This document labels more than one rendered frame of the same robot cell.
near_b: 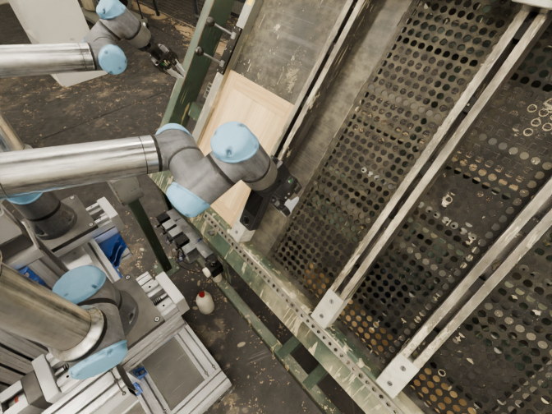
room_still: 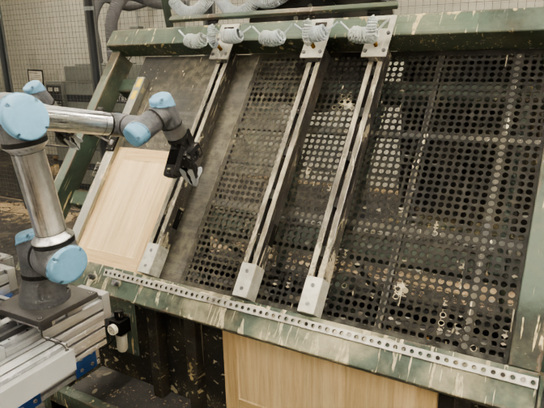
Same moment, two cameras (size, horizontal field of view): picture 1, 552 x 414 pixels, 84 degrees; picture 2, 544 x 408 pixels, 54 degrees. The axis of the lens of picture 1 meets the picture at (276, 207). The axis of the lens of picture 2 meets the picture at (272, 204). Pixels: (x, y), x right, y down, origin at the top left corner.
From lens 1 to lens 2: 135 cm
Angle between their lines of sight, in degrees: 35
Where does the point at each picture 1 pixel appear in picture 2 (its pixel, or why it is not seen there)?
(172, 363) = not seen: outside the picture
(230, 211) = (133, 260)
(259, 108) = (151, 166)
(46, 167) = (59, 111)
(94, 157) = (81, 112)
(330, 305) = (246, 274)
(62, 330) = (57, 210)
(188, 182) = (138, 120)
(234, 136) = (163, 95)
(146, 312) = (78, 291)
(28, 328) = (46, 191)
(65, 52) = not seen: hidden behind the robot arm
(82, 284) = not seen: hidden behind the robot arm
